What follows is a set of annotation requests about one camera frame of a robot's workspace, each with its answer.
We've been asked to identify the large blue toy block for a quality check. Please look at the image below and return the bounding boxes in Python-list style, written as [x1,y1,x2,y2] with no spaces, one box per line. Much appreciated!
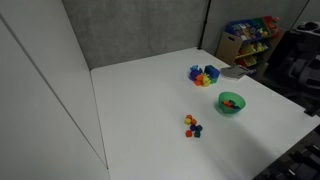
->
[203,64,221,80]

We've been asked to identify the green plastic bowl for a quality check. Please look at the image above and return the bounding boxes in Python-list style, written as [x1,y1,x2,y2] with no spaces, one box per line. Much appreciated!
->
[218,91,247,115]

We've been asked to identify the orange toy piece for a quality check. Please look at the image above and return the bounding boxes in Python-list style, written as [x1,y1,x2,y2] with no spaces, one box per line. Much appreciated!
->
[194,74,205,87]

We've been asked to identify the yellow toy piece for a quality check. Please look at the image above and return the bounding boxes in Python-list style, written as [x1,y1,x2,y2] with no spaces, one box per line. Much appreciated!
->
[201,73,212,88]

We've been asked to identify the grey flat tray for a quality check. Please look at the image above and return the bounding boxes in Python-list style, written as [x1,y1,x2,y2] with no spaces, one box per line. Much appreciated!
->
[219,65,250,81]

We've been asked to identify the black vertical pole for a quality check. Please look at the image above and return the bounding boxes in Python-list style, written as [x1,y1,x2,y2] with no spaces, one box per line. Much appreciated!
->
[197,0,212,51]

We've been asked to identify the wooden toy bin shelf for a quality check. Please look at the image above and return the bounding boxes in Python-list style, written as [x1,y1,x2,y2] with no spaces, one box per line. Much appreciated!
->
[215,15,286,69]

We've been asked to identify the black equipment frame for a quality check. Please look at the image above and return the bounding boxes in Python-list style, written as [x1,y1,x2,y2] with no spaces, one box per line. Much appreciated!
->
[253,125,320,180]

